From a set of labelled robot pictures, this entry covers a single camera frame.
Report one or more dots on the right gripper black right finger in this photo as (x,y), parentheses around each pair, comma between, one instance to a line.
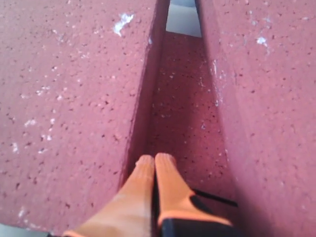
(181,213)

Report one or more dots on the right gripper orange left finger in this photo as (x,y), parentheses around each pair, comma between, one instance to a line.
(128,214)

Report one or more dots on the back base red brick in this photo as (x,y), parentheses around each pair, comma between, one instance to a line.
(185,122)

